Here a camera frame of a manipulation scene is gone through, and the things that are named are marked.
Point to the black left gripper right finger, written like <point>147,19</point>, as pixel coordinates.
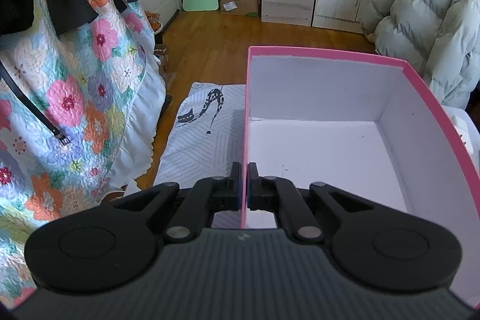
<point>372,244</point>

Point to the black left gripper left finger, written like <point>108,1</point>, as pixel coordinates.
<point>111,245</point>

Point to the pink cardboard box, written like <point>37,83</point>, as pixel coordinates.
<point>369,125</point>

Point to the floral quilt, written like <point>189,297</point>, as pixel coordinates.
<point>78,116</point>

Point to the white cat-print table cloth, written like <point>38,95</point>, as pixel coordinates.
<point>203,156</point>

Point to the grey puffer jacket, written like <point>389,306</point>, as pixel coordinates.
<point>438,38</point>

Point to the brown cardboard box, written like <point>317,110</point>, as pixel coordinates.
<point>250,8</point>

